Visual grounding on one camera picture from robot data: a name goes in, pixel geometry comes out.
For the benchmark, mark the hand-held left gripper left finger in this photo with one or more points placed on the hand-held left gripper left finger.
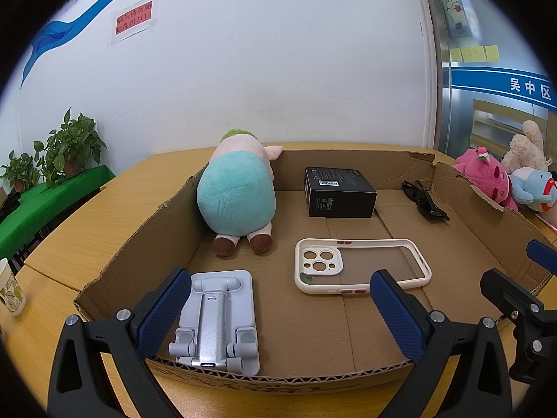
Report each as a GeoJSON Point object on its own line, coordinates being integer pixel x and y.
{"type": "Point", "coordinates": [161, 309]}

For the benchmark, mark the beige plush toy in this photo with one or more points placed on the beige plush toy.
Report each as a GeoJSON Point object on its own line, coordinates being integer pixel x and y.
{"type": "Point", "coordinates": [526, 148]}

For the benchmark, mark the cartoon sheep poster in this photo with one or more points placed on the cartoon sheep poster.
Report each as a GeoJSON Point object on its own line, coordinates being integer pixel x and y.
{"type": "Point", "coordinates": [459, 8]}

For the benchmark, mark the printed paper cup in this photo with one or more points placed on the printed paper cup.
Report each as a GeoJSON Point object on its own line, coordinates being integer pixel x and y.
{"type": "Point", "coordinates": [11, 289]}

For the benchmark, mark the white folding phone stand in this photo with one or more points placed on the white folding phone stand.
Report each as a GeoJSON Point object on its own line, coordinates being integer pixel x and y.
{"type": "Point", "coordinates": [213, 322]}

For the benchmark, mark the white clear phone case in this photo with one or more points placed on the white clear phone case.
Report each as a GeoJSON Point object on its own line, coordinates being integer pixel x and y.
{"type": "Point", "coordinates": [370, 265]}

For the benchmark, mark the black product box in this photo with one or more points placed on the black product box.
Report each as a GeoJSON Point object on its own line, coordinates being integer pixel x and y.
{"type": "Point", "coordinates": [339, 200]}

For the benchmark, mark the blue banner strip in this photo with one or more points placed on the blue banner strip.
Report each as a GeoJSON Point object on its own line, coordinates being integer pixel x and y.
{"type": "Point", "coordinates": [500, 85]}

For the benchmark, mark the green tablecloth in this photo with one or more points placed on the green tablecloth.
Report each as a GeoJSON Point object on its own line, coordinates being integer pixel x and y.
{"type": "Point", "coordinates": [43, 209]}

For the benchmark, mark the row of yellow sticky notes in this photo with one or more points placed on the row of yellow sticky notes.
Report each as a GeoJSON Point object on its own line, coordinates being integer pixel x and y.
{"type": "Point", "coordinates": [474, 53]}

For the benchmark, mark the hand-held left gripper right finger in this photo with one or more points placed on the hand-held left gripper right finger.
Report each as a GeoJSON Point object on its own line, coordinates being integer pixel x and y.
{"type": "Point", "coordinates": [398, 313]}

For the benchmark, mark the blue wave wall decal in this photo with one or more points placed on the blue wave wall decal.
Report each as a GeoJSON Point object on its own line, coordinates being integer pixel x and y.
{"type": "Point", "coordinates": [56, 35]}

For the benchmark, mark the metal door frame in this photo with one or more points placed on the metal door frame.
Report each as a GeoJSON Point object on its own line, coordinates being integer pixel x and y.
{"type": "Point", "coordinates": [433, 52]}

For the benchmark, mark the pink plush toy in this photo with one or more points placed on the pink plush toy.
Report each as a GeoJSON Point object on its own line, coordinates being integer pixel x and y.
{"type": "Point", "coordinates": [487, 178]}

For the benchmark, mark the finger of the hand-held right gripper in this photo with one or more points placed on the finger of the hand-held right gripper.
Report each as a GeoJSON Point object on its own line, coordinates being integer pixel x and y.
{"type": "Point", "coordinates": [541, 254]}
{"type": "Point", "coordinates": [522, 309]}

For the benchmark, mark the red wall sign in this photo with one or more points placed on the red wall sign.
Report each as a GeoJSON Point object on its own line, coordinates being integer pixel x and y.
{"type": "Point", "coordinates": [133, 18]}

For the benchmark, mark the small potted plant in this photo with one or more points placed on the small potted plant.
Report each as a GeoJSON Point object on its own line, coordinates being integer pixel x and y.
{"type": "Point", "coordinates": [19, 172]}

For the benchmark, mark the teal plush toy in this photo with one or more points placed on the teal plush toy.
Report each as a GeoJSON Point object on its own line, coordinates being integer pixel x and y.
{"type": "Point", "coordinates": [235, 196]}

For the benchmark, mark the black sunglasses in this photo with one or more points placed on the black sunglasses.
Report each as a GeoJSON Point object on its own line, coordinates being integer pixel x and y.
{"type": "Point", "coordinates": [428, 209]}

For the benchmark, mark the large cardboard box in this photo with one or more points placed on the large cardboard box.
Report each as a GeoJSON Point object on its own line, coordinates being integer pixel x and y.
{"type": "Point", "coordinates": [304, 326]}

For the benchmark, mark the blue elephant plush toy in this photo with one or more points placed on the blue elephant plush toy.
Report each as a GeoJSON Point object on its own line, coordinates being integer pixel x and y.
{"type": "Point", "coordinates": [535, 185]}

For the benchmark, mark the large potted plant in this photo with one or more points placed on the large potted plant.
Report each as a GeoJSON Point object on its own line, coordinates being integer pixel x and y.
{"type": "Point", "coordinates": [72, 148]}

